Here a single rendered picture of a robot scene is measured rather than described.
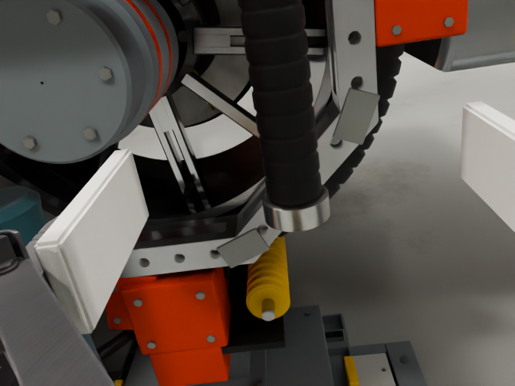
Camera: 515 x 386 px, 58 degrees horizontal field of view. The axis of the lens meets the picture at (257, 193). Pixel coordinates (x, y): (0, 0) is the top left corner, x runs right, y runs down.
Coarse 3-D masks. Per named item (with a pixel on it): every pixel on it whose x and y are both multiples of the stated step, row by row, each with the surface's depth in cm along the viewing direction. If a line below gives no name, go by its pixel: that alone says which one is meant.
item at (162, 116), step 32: (160, 0) 58; (192, 0) 54; (320, 0) 58; (192, 32) 56; (224, 32) 56; (320, 32) 56; (192, 64) 58; (320, 64) 59; (224, 96) 60; (320, 96) 57; (160, 128) 61; (256, 128) 61; (0, 160) 61; (32, 160) 66; (96, 160) 77; (160, 160) 85; (192, 160) 63; (224, 160) 80; (256, 160) 70; (64, 192) 65; (160, 192) 72; (192, 192) 66; (224, 192) 66
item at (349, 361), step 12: (324, 324) 108; (336, 324) 108; (336, 336) 100; (132, 348) 108; (336, 348) 98; (348, 348) 98; (132, 360) 103; (336, 360) 98; (348, 360) 93; (120, 372) 101; (336, 372) 95; (348, 372) 90; (120, 384) 96; (336, 384) 92; (348, 384) 90
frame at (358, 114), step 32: (352, 0) 44; (352, 32) 51; (352, 64) 47; (352, 96) 48; (320, 128) 54; (352, 128) 49; (320, 160) 51; (256, 192) 59; (160, 224) 62; (192, 224) 60; (224, 224) 60; (256, 224) 55; (160, 256) 57; (192, 256) 57; (224, 256) 56; (256, 256) 57
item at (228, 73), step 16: (208, 0) 68; (224, 0) 68; (208, 16) 69; (224, 16) 69; (208, 64) 72; (224, 64) 72; (240, 64) 72; (208, 80) 73; (224, 80) 73; (240, 80) 73; (176, 96) 75; (192, 96) 75; (192, 112) 76; (208, 112) 76
